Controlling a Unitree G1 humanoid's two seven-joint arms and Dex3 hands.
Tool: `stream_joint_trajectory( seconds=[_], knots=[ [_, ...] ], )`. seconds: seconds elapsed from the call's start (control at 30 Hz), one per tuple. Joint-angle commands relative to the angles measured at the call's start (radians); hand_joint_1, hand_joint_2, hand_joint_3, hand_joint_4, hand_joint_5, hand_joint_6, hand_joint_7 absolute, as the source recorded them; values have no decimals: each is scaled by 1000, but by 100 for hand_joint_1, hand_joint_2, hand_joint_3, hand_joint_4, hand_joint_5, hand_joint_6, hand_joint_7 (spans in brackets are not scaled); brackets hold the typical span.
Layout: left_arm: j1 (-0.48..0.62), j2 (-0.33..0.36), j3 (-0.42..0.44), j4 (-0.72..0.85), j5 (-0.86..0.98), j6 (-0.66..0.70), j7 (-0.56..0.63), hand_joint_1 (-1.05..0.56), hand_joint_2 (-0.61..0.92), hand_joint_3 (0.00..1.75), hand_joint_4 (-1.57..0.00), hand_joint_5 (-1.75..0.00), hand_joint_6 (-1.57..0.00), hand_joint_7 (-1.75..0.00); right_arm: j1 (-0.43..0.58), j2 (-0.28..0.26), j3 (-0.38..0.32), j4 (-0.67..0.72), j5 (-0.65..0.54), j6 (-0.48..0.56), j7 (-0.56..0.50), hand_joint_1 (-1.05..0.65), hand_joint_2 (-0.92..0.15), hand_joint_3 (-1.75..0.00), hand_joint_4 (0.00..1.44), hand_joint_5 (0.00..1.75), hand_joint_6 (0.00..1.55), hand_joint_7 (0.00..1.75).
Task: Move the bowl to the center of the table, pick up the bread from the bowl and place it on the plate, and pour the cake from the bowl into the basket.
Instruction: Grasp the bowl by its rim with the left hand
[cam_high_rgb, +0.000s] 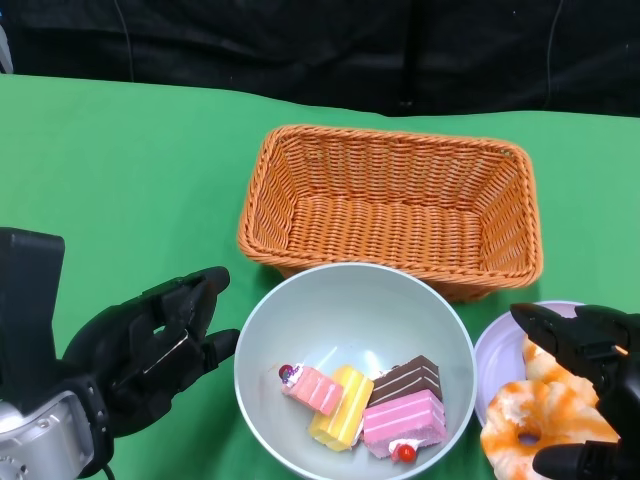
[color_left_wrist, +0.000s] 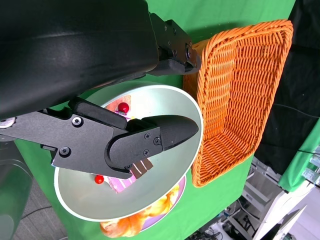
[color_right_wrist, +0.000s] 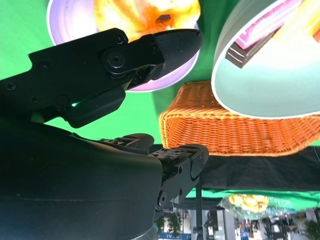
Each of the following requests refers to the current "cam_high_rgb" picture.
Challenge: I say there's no lavender plate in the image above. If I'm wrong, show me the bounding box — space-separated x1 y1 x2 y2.
473 299 640 441

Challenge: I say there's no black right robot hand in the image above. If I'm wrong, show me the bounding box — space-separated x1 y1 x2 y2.
509 302 640 480

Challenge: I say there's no small pink cake with cherry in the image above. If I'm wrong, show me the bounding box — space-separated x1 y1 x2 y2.
278 363 345 417

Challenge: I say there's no thin grey cable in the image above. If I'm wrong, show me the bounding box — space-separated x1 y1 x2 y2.
544 0 564 109
113 0 136 84

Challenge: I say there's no pale green bowl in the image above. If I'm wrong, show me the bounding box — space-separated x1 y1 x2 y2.
233 262 475 480

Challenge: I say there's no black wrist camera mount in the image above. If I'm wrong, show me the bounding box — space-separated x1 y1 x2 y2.
0 227 66 414

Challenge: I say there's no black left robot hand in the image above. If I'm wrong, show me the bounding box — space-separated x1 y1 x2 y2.
62 265 242 439

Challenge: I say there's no green tablecloth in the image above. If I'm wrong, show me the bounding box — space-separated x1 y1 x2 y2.
0 73 640 480

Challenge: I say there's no chocolate layer cake slice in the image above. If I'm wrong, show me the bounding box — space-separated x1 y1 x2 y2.
368 354 444 407

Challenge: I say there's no oval orange swirl bread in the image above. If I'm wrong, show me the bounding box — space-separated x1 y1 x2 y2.
522 335 600 406

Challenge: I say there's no orange wicker basket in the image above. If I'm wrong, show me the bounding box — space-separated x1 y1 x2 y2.
237 123 545 303

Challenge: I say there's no yellow striped cake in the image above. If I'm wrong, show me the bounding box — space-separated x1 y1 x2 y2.
308 364 375 453

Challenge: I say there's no black backdrop cloth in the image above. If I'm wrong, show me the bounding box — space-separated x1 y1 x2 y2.
0 0 640 119

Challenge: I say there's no large pink cake slice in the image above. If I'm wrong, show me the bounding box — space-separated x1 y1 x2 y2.
362 389 447 462

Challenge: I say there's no ring-shaped orange swirl bread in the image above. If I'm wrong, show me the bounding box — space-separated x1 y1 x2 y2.
479 378 621 480

